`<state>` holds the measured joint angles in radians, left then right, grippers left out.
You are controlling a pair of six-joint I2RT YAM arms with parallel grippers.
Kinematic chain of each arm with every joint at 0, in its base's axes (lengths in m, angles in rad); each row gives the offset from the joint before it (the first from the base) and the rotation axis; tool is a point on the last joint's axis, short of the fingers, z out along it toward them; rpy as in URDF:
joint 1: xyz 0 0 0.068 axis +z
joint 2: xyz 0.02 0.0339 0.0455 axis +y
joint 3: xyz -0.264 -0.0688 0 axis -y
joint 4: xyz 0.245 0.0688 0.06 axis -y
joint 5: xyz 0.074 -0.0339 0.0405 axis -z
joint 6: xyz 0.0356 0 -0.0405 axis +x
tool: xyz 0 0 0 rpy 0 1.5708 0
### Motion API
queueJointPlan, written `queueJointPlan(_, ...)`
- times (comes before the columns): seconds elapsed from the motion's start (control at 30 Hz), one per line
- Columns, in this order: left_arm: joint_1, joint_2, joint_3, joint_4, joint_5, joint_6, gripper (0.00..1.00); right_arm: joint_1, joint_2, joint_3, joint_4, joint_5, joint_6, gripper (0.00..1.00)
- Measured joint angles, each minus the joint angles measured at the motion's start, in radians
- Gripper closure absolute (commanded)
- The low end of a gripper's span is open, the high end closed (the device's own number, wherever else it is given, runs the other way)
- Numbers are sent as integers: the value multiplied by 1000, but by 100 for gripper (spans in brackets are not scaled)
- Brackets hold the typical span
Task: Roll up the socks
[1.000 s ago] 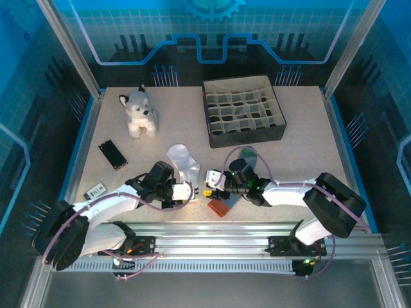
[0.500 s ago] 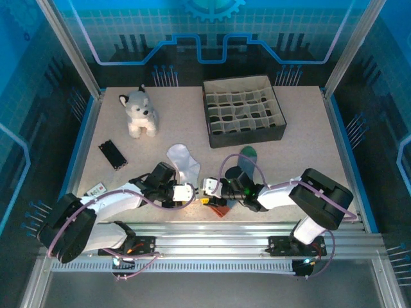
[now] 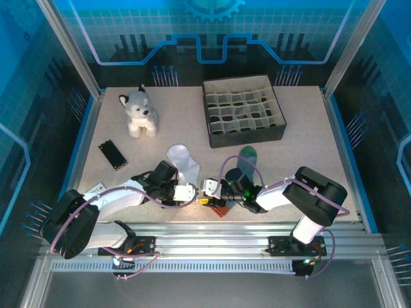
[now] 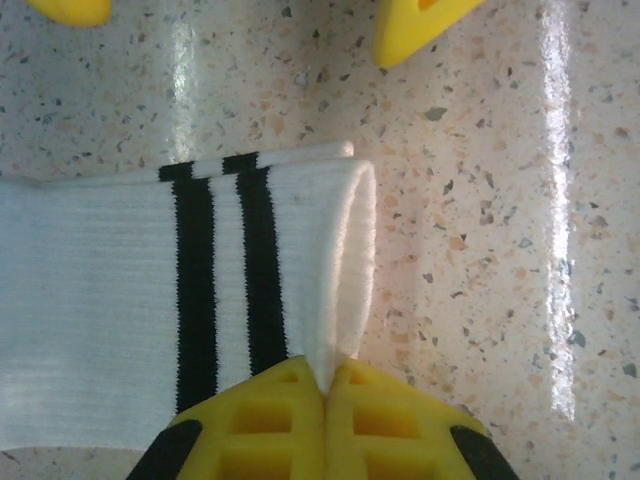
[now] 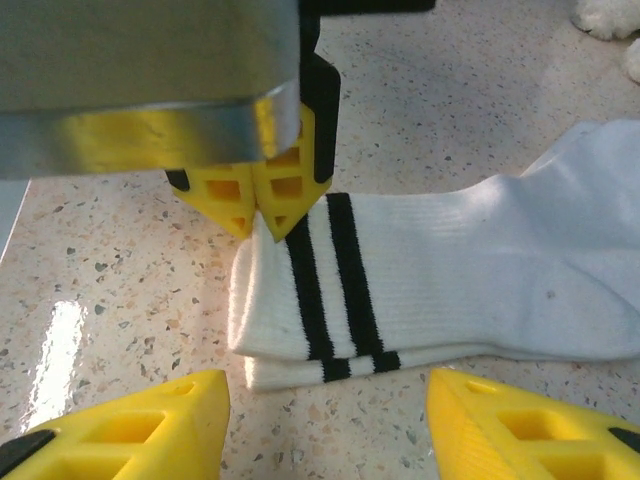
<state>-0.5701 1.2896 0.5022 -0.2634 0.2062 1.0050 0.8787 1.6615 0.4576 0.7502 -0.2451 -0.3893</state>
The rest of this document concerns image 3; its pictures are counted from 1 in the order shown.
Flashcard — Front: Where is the dark fabric storage organizer box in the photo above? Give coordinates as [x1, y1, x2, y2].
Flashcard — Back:
[202, 74, 288, 149]

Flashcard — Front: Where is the grey sock green toe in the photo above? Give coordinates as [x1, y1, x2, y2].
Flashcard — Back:
[210, 145, 260, 219]

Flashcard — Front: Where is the black remote control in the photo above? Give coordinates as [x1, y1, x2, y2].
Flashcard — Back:
[98, 139, 129, 171]

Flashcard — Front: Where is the aluminium frame post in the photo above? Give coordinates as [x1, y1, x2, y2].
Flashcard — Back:
[323, 0, 388, 99]
[35, 0, 105, 99]

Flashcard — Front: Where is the white sock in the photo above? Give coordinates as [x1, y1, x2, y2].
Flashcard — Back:
[166, 144, 202, 187]

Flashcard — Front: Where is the aluminium frame rail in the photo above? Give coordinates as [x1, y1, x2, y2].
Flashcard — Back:
[38, 221, 388, 261]

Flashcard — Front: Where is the husky plush toy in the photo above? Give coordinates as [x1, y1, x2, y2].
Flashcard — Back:
[118, 83, 160, 139]

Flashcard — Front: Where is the slotted cable duct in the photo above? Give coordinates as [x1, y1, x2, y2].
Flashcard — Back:
[50, 260, 298, 274]

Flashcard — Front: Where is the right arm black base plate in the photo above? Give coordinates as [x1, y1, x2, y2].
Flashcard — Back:
[268, 235, 328, 257]

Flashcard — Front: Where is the blue printed backdrop panel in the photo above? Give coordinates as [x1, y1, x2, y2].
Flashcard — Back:
[51, 0, 373, 87]

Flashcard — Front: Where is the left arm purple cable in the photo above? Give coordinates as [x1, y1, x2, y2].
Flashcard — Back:
[51, 182, 198, 280]

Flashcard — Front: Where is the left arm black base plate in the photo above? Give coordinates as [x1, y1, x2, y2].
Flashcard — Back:
[98, 235, 157, 257]

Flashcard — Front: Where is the small white labelled card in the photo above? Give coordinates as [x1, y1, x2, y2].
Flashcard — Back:
[83, 182, 106, 195]

